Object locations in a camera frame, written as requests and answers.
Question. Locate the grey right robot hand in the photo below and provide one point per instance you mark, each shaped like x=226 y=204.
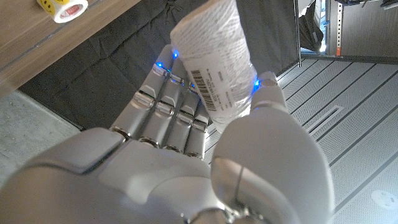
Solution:
x=140 y=180

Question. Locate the smiley tape roll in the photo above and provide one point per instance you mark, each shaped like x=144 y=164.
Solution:
x=66 y=9

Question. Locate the black backdrop curtain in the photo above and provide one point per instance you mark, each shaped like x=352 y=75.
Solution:
x=102 y=71

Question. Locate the black backdrop stand pole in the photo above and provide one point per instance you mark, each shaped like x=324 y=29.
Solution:
x=297 y=31

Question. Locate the white round ceiling fixture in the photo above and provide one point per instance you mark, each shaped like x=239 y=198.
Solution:
x=385 y=199

